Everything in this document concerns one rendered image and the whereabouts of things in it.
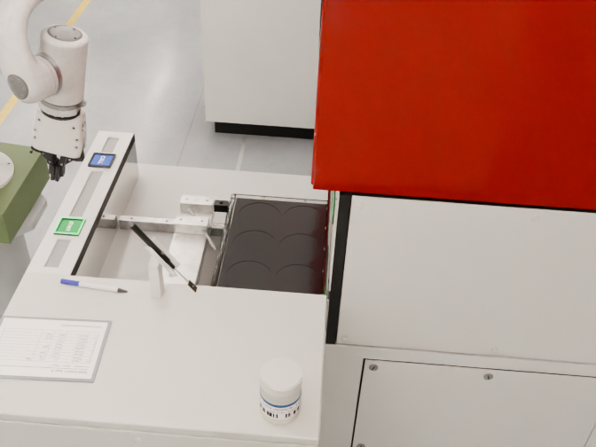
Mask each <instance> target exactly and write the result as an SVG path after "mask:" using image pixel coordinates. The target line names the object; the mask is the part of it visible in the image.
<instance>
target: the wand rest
mask: <svg viewBox="0 0 596 447"><path fill-rule="evenodd" d="M151 241H152V242H153V243H154V244H155V245H156V246H157V247H158V248H159V249H160V250H161V251H163V252H164V254H165V255H166V256H167V257H168V258H169V259H170V261H171V262H172V263H173V264H174V265H175V266H176V267H175V268H177V267H178V266H179V265H180V263H179V262H178V261H177V260H176V258H175V257H174V256H173V255H172V254H171V253H170V252H169V251H168V250H167V249H166V248H165V247H164V246H163V245H162V244H161V243H160V242H159V241H158V240H157V239H156V238H155V237H153V238H152V239H151ZM145 249H146V250H147V251H148V252H149V253H150V254H151V255H152V256H151V258H150V261H149V263H148V266H147V267H148V274H149V281H150V289H151V296H152V297H154V298H161V296H162V293H163V290H164V284H163V275H162V266H163V267H164V268H165V269H166V270H167V271H168V272H169V276H170V277H171V278H172V277H176V276H177V274H176V273H175V271H176V270H175V269H172V268H171V267H170V266H169V265H168V264H167V263H165V262H164V261H163V260H162V259H161V258H160V257H159V256H158V255H157V254H156V252H155V251H154V250H153V249H152V248H151V247H149V246H147V245H146V247H145Z"/></svg>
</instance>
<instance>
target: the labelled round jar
mask: <svg viewBox="0 0 596 447"><path fill-rule="evenodd" d="M301 398H302V368H301V367H300V366H299V365H298V364H297V363H296V362H295V361H294V360H292V359H289V358H285V357H277V358H273V359H271V360H269V361H267V362H266V363H265V364H264V365H263V367H262V369H261V371H260V412H261V414H262V416H263V417H264V418H265V419H266V420H267V421H269V422H270V423H273V424H278V425H283V424H287V423H290V422H292V421H293V420H295V419H296V418H297V416H298V415H299V412H300V408H301Z"/></svg>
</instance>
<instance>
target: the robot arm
mask: <svg viewBox="0 0 596 447"><path fill-rule="evenodd" d="M42 1H43V0H0V69H1V71H2V73H3V75H4V79H5V80H6V82H7V84H8V86H9V87H10V89H11V91H12V93H13V94H14V95H15V97H16V98H17V99H19V100H20V101H22V102H24V103H28V104H32V103H36V102H38V105H37V108H36V110H35V118H34V122H33V128H32V135H31V144H32V145H31V149H32V150H34V151H36V152H38V153H41V155H42V156H43V157H44V158H45V159H46V160H47V163H48V164H49V174H51V180H52V181H54V180H55V181H56V182H58V181H59V180H60V178H61V177H63V176H64V175H65V171H66V165H67V164H68V163H69V162H71V161H83V160H84V158H85V156H84V151H83V149H85V146H86V142H87V125H86V116H85V112H84V109H83V108H81V107H82V106H86V104H87V100H84V88H85V76H86V66H87V55H88V43H89V38H88V36H87V35H86V34H85V33H84V32H83V31H82V30H81V29H80V28H78V27H73V26H70V25H65V24H54V25H49V26H47V27H45V28H44V29H43V30H42V31H41V34H40V48H39V50H38V52H37V53H36V55H35V56H33V54H32V51H31V50H30V46H29V43H28V39H27V23H28V19H29V16H30V14H31V12H32V11H33V10H34V9H35V8H36V6H37V5H39V4H40V3H41V2H42ZM57 155H60V159H59V158H58V157H57ZM13 174H14V167H13V163H12V160H11V159H10V158H9V157H8V156H7V155H5V154H3V153H1V152H0V189H1V188H3V187H4V186H5V185H7V184H8V183H9V182H10V181H11V179H12V177H13Z"/></svg>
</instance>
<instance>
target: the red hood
mask: <svg viewBox="0 0 596 447"><path fill-rule="evenodd" d="M319 39H320V44H319ZM318 48H319V59H318V86H317V100H316V114H315V129H314V142H313V156H312V170H311V184H313V189H314V190H326V191H339V192H362V193H374V194H387V195H398V196H411V197H422V198H435V199H447V200H470V201H482V202H495V203H506V204H519V205H531V206H543V207H555V208H578V209H590V210H596V0H321V4H320V18H319V32H318Z"/></svg>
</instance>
